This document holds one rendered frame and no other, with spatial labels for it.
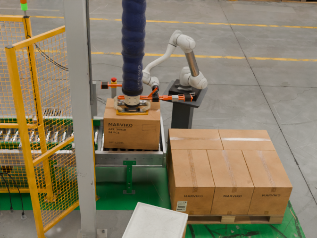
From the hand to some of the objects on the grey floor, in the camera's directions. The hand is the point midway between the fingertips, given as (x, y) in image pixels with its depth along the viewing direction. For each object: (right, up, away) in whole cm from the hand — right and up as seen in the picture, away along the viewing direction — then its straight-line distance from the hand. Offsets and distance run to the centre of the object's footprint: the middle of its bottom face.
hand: (156, 97), depth 435 cm
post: (-56, -61, +97) cm, 128 cm away
